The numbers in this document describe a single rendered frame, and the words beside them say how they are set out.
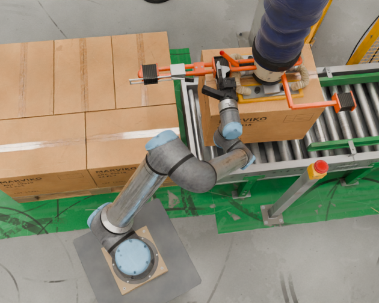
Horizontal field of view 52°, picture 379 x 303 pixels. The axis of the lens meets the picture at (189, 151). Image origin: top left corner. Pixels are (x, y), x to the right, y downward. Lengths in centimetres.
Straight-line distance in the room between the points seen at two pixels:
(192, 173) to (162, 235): 83
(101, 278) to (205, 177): 95
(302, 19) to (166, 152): 74
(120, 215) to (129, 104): 111
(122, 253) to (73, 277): 118
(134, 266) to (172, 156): 62
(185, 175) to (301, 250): 179
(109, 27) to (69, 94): 116
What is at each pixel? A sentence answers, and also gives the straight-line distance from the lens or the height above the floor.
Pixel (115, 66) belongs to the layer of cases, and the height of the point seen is 54.
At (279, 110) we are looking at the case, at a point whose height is 108.
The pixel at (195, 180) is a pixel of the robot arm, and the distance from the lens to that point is 131.
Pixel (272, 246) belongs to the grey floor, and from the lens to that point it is 291.
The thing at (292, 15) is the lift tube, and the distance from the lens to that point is 159.
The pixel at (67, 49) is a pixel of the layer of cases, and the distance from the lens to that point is 291.
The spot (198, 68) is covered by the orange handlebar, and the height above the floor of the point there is 123.
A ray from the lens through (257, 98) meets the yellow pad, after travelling 200.
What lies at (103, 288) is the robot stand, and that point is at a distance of 208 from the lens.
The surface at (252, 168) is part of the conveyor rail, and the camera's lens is 238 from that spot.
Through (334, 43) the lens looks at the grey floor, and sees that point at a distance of 384.
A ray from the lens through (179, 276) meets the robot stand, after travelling 205.
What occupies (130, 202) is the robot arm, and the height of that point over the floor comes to 130.
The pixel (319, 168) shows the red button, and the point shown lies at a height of 104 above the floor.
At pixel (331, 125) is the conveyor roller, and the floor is 55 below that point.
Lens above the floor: 279
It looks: 68 degrees down
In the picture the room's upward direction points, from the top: 6 degrees clockwise
